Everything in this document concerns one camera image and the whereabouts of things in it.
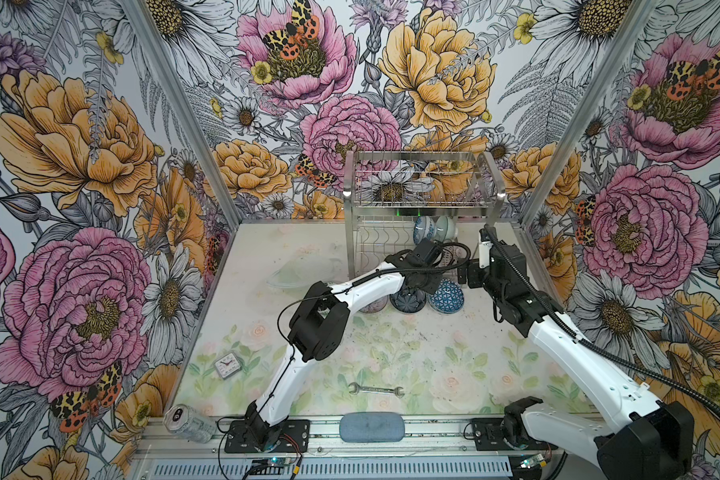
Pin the dark grey petal bowl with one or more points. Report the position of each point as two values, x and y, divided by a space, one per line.
408 300

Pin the steel open-end wrench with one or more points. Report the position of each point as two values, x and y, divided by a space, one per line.
355 388

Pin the aluminium front rail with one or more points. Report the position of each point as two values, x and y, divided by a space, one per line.
424 436

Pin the blue floral porcelain bowl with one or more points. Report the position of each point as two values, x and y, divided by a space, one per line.
424 229

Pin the white vented cable duct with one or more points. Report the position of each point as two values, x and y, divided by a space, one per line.
471 467

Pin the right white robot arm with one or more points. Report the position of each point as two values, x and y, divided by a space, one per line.
638 435

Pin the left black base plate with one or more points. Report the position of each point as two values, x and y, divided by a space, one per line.
290 436

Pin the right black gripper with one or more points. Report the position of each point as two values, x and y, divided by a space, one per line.
473 272

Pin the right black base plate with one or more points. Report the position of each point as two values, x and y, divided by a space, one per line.
489 434

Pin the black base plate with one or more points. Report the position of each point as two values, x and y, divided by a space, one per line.
489 434
290 436

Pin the silver drink can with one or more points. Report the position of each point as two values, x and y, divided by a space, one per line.
187 423

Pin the blue triangle pattern bowl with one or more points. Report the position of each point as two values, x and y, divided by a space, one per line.
448 298

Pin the small white square clock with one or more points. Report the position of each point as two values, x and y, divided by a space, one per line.
228 365

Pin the blue grey oval sponge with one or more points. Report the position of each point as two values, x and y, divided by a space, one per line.
372 427

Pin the purple striped bowl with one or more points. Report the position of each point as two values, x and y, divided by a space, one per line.
376 306

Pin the steel two-tier dish rack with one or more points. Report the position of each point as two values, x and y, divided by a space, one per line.
385 192

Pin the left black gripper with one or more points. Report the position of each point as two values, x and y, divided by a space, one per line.
436 277

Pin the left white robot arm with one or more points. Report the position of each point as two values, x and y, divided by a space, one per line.
318 324

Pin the mint green glazed bowl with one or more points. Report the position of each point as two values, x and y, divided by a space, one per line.
446 229

